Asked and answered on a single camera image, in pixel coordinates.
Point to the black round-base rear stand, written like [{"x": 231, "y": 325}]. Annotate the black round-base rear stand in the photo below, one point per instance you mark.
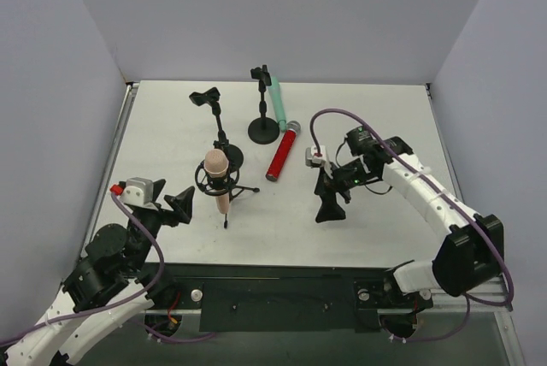
[{"x": 263, "y": 130}]

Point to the black tripod shock-mount stand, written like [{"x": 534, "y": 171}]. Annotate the black tripod shock-mount stand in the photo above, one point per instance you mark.
[{"x": 215, "y": 187}]

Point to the black round-base clip stand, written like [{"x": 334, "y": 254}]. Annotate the black round-base clip stand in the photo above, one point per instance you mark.
[{"x": 212, "y": 98}]

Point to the mint green microphone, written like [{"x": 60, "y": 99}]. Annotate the mint green microphone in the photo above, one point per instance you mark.
[{"x": 278, "y": 106}]

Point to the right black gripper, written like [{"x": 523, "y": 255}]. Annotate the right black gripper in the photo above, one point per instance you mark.
[{"x": 329, "y": 184}]

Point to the pink microphone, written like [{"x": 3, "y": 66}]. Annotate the pink microphone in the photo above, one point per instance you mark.
[{"x": 216, "y": 166}]

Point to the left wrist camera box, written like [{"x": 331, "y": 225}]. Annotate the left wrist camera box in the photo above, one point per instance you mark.
[{"x": 135, "y": 192}]

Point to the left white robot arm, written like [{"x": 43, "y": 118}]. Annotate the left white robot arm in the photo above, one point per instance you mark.
[{"x": 109, "y": 284}]

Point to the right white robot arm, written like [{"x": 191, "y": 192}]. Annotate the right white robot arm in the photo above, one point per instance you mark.
[{"x": 470, "y": 245}]

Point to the red glitter microphone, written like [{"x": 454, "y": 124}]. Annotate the red glitter microphone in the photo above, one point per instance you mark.
[{"x": 293, "y": 128}]

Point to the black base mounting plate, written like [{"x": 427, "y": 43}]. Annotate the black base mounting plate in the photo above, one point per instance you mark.
[{"x": 238, "y": 298}]

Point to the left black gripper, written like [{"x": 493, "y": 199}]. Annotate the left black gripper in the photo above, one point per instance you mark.
[{"x": 158, "y": 208}]

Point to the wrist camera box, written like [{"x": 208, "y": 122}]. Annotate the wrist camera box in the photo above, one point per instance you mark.
[
  {"x": 316, "y": 156},
  {"x": 135, "y": 192}
]

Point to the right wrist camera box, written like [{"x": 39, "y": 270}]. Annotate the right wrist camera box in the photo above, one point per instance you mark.
[{"x": 316, "y": 156}]

